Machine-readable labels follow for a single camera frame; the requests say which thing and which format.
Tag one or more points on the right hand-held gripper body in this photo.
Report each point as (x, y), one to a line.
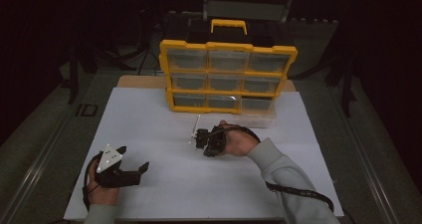
(217, 139)

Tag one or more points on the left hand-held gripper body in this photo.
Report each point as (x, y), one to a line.
(108, 158)

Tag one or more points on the clear plastic drawer bin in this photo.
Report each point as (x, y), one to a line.
(258, 120)

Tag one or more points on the yellow black organizer case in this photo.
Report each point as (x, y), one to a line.
(229, 46)

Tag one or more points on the person's right hand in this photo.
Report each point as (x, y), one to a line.
(240, 144)

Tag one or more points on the person's left hand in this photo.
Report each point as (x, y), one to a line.
(103, 196)

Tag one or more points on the white table mat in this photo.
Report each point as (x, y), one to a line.
(159, 141)

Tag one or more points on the grid of clear drawers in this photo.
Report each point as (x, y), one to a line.
(189, 59)

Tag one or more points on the black metal stand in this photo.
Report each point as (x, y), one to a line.
(73, 78)
(346, 84)

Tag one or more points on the black tripod stand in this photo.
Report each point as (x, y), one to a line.
(145, 35)

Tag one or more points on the metal floor rail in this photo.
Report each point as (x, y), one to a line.
(36, 166)
(368, 157)

